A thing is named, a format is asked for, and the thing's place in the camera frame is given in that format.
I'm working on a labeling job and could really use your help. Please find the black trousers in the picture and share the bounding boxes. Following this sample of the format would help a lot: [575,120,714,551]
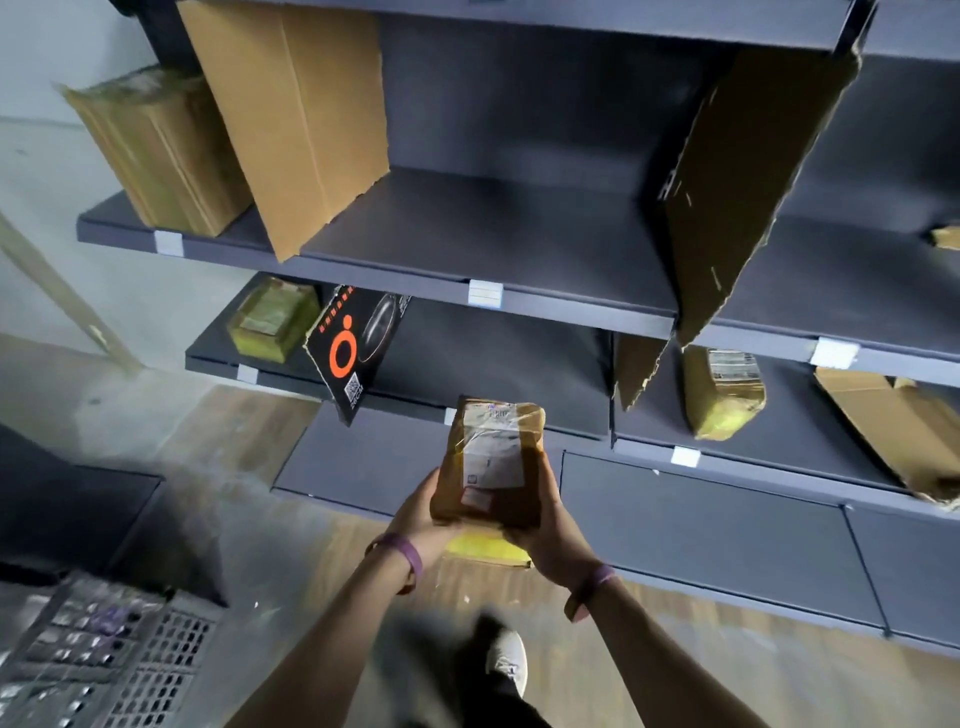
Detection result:
[367,611,553,728]

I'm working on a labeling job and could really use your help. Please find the dark grey shelving unit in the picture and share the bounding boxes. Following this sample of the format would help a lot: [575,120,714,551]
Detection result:
[153,230,860,470]

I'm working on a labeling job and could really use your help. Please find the person's right hand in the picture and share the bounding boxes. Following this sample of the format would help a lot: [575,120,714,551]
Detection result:
[502,449,605,590]

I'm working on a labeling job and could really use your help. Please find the brown parcel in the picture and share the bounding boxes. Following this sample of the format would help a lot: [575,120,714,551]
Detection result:
[58,63,254,239]

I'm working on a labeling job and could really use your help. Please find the white plastic basket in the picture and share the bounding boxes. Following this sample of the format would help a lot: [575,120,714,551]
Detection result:
[0,571,226,728]

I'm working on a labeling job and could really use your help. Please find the person's left forearm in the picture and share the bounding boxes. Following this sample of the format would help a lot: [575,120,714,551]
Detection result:
[224,554,418,728]

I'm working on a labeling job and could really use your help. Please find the white sneaker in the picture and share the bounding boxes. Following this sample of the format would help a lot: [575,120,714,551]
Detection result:
[485,628,530,699]

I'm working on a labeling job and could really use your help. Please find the person's right forearm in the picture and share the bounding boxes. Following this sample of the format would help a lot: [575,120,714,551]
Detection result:
[581,581,774,728]

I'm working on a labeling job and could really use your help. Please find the person's left hand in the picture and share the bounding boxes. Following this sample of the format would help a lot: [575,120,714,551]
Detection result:
[386,468,463,571]

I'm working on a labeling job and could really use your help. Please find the black box orange logo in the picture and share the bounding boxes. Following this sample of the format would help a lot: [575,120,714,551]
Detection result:
[303,283,414,427]

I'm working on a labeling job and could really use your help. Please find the purple wristband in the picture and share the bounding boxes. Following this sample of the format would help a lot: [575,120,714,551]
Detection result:
[365,532,425,596]
[563,563,620,624]

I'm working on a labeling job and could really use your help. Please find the yellow parcel shelf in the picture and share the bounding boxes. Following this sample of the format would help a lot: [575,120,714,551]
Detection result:
[680,344,768,442]

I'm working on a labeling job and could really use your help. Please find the grey metal shelving unit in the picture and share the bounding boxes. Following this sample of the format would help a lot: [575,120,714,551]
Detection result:
[0,0,960,661]

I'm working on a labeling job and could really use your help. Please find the tan wooden stick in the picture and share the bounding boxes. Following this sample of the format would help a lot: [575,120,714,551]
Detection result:
[0,213,144,376]

